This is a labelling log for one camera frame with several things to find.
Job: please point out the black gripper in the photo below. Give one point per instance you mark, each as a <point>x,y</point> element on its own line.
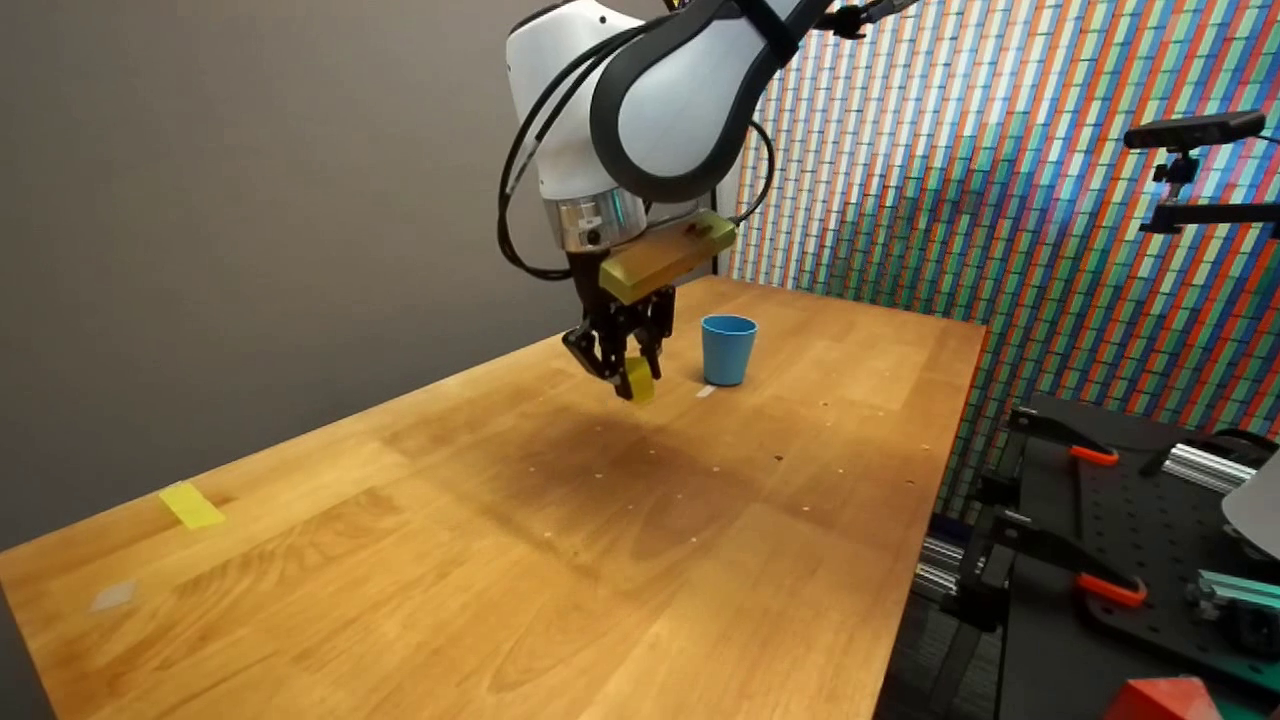
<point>619,306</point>

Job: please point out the yellow cube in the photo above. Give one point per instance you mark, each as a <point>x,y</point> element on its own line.
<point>636,379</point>

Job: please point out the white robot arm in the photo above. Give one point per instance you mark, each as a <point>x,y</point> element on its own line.
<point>622,131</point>

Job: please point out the blue plastic cup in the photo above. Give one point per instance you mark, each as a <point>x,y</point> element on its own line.
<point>727,348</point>

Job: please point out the yellow tape strip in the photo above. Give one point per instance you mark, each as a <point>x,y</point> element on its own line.
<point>190,505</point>

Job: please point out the black perforated breadboard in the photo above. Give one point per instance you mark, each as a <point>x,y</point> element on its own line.
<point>1064,651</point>

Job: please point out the red block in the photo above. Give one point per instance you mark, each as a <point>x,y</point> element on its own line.
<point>1161,699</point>

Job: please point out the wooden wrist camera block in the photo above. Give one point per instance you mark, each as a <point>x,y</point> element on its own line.
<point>661,259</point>

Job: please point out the orange handled clamp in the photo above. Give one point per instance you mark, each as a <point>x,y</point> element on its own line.
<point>1090,572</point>
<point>1053,428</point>

